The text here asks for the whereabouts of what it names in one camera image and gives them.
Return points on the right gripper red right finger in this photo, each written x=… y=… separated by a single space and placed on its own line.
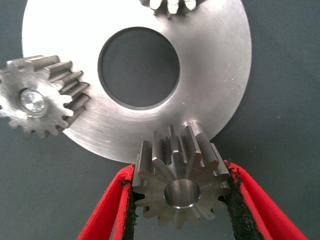
x=260 y=212

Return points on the round metal plate with hole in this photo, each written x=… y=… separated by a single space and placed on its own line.
x=212 y=75

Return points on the dark grey table cloth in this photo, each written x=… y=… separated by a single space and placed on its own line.
x=37 y=175

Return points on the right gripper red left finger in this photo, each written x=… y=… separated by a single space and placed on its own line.
x=107 y=215

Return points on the small steel gear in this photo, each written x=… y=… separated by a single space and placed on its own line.
x=155 y=185
x=15 y=75
x=172 y=6

